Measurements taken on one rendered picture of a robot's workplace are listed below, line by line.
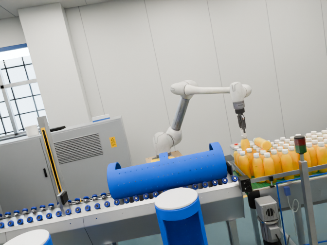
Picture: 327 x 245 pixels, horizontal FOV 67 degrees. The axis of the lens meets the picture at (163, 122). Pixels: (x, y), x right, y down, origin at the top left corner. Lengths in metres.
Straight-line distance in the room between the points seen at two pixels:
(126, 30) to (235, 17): 2.07
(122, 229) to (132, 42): 3.48
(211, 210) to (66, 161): 2.22
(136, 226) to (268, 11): 4.70
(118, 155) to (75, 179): 0.66
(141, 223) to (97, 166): 1.70
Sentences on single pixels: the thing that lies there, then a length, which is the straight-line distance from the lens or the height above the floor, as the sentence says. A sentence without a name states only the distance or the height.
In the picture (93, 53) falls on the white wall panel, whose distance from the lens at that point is 4.78.
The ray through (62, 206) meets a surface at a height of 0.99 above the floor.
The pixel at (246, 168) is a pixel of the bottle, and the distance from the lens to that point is 2.06.
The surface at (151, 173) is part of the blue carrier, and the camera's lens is 1.85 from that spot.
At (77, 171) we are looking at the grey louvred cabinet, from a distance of 3.63.
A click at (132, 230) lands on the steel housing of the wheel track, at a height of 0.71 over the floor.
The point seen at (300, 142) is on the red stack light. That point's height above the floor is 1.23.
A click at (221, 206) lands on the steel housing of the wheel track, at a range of 2.01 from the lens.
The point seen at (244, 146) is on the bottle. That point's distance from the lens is 2.13.
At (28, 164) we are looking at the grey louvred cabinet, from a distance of 3.76.
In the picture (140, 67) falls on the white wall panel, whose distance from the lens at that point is 4.71.
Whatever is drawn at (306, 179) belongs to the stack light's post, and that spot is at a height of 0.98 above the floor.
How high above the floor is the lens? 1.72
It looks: 8 degrees down
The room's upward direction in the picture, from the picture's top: 12 degrees counter-clockwise
